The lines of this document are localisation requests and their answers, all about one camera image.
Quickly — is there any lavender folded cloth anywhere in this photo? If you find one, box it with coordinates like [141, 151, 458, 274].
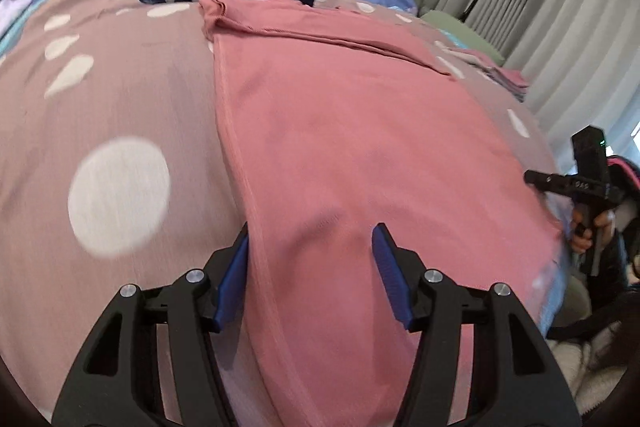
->
[0, 0, 34, 37]

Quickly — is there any person's right hand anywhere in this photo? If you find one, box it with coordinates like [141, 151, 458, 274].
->
[570, 208, 615, 255]

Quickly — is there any pink knit shirt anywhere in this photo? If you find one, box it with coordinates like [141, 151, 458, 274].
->
[201, 0, 562, 426]

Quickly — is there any green pillow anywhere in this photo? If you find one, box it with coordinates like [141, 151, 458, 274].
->
[421, 10, 506, 66]

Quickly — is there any mauve polka-dot blanket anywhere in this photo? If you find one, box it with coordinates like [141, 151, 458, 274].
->
[0, 0, 569, 423]

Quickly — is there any grey curtain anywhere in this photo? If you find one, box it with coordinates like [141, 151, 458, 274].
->
[416, 0, 639, 169]

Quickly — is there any folded clothes stack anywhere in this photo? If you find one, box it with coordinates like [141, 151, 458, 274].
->
[435, 41, 529, 103]

